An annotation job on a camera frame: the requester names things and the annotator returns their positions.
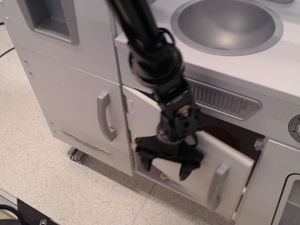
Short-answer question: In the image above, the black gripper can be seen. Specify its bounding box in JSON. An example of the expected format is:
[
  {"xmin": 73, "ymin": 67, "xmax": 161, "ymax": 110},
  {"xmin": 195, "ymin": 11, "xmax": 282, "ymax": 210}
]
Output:
[{"xmin": 135, "ymin": 135, "xmax": 203, "ymax": 180}]

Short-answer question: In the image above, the white cabinet door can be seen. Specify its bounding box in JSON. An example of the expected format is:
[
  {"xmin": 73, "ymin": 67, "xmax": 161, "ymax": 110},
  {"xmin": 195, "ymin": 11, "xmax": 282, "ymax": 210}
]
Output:
[{"xmin": 123, "ymin": 86, "xmax": 254, "ymax": 218}]

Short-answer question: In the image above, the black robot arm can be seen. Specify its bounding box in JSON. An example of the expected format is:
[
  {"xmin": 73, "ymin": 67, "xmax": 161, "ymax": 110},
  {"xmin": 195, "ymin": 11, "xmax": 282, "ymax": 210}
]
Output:
[{"xmin": 107, "ymin": 0, "xmax": 203, "ymax": 180}]

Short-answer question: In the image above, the white toy fridge cabinet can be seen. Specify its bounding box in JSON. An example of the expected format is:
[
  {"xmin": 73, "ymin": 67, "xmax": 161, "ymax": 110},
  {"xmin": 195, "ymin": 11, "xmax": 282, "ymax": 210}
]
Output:
[{"xmin": 0, "ymin": 0, "xmax": 133, "ymax": 175}]

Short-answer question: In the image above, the white toy bottle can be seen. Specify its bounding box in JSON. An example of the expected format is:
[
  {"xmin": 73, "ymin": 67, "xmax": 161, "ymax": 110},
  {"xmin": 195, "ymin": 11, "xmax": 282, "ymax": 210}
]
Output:
[{"xmin": 160, "ymin": 172, "xmax": 170, "ymax": 181}]

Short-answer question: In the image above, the lower metal door hinge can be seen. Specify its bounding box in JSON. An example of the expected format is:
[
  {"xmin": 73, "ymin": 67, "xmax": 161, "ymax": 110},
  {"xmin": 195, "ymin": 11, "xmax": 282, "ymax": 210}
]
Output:
[{"xmin": 129, "ymin": 129, "xmax": 135, "ymax": 149}]

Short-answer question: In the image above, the metal door hinge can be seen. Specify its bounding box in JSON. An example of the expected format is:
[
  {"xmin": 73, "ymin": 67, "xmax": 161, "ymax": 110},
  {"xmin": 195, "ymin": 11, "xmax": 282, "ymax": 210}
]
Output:
[
  {"xmin": 129, "ymin": 129, "xmax": 135, "ymax": 149},
  {"xmin": 124, "ymin": 95, "xmax": 129, "ymax": 113}
]

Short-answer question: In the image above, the amber transparent toy pot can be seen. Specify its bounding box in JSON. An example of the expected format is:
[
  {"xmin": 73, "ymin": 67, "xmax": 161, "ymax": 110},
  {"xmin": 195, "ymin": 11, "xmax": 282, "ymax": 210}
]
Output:
[{"xmin": 203, "ymin": 126, "xmax": 241, "ymax": 150}]

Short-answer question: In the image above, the upper metal door hinge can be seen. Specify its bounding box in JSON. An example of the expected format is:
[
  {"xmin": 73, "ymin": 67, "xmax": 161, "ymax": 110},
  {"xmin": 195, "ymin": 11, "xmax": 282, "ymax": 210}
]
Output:
[{"xmin": 124, "ymin": 95, "xmax": 129, "ymax": 113}]

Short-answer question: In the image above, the grey vent grille panel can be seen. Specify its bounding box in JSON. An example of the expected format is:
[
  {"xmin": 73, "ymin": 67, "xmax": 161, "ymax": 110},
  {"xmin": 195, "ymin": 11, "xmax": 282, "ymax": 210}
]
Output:
[{"xmin": 187, "ymin": 78, "xmax": 262, "ymax": 120}]

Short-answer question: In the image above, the aluminium extrusion foot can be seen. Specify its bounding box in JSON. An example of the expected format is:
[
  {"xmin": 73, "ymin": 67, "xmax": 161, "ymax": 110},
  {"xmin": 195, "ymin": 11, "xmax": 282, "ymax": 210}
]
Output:
[{"xmin": 67, "ymin": 147, "xmax": 88, "ymax": 164}]

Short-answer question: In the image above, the white oven door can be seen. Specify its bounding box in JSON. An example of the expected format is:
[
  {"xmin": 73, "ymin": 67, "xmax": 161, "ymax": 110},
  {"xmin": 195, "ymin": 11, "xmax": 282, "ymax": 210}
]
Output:
[{"xmin": 236, "ymin": 139, "xmax": 300, "ymax": 225}]

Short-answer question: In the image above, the white toy kitchen unit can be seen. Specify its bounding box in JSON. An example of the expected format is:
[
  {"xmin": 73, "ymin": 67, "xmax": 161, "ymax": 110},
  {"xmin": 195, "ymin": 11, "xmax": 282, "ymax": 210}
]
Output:
[{"xmin": 114, "ymin": 0, "xmax": 300, "ymax": 225}]

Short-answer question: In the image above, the black round dial knob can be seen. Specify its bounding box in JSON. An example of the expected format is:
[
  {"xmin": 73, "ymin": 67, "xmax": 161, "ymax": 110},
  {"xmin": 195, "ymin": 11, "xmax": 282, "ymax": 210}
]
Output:
[{"xmin": 288, "ymin": 115, "xmax": 300, "ymax": 143}]

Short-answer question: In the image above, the silver round sink bowl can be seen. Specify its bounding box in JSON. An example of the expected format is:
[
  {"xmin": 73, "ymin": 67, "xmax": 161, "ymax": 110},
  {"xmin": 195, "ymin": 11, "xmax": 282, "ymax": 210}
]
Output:
[{"xmin": 171, "ymin": 0, "xmax": 284, "ymax": 56}]

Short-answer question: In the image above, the grey recessed dispenser panel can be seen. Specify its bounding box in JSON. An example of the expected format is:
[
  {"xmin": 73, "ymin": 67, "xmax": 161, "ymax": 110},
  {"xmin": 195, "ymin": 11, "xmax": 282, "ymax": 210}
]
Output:
[{"xmin": 17, "ymin": 0, "xmax": 79, "ymax": 46}]

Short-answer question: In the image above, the grey cabinet door handle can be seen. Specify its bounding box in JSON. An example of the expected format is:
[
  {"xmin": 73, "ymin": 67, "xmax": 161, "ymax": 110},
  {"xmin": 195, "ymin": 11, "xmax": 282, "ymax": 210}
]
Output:
[{"xmin": 207, "ymin": 162, "xmax": 230, "ymax": 210}]

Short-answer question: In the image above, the grey fridge door handle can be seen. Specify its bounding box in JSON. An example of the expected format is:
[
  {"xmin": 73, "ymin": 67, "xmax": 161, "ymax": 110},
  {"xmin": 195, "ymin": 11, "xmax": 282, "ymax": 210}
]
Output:
[{"xmin": 97, "ymin": 91, "xmax": 117, "ymax": 142}]

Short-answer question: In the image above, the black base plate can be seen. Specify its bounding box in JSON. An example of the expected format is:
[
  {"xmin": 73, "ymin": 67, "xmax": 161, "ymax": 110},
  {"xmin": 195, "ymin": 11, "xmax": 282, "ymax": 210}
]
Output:
[{"xmin": 0, "ymin": 198, "xmax": 59, "ymax": 225}]

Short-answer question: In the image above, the aluminium frame rail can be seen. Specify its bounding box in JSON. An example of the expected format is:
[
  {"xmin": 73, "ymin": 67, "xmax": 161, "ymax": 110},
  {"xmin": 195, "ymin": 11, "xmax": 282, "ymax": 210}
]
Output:
[{"xmin": 0, "ymin": 188, "xmax": 17, "ymax": 219}]

